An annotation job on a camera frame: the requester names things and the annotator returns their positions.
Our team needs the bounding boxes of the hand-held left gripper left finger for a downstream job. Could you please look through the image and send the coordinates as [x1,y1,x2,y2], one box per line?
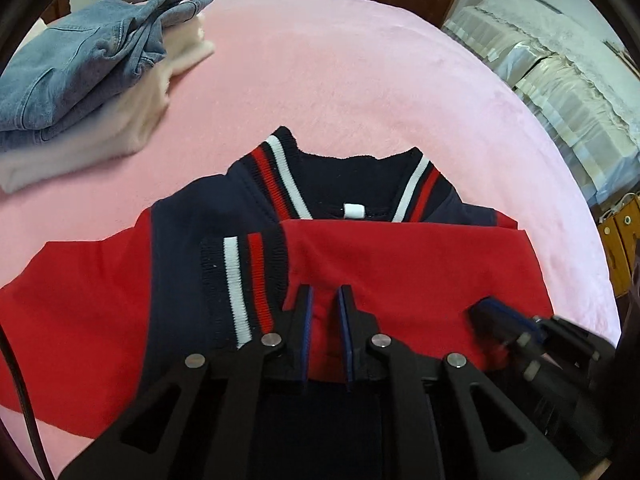
[59,284,315,480]

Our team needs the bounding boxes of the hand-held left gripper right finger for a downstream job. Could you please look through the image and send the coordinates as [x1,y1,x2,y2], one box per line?
[336,284,583,480]

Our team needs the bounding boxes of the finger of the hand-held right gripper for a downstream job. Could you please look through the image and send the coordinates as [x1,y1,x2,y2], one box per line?
[467,297,538,358]

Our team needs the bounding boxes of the red and navy jacket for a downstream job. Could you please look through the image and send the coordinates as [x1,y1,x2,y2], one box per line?
[0,126,557,480]

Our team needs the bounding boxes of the wooden cabinet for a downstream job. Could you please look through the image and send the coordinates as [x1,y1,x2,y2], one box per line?
[597,192,640,298]

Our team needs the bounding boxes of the sofa with satin cover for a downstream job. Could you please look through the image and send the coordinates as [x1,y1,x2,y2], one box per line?
[442,0,640,206]

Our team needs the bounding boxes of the pink blanket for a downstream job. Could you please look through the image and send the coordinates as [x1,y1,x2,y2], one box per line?
[0,0,623,480]

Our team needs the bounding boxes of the folded cream garment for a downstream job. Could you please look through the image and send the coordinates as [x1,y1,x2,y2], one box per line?
[0,12,217,195]

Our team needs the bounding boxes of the white lace cloth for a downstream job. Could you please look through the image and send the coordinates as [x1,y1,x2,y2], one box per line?
[467,0,640,131]

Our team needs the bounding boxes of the folded blue denim garment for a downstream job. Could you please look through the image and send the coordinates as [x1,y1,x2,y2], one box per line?
[0,0,216,153]

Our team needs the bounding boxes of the black cable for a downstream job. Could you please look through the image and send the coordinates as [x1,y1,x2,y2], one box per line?
[0,325,56,480]

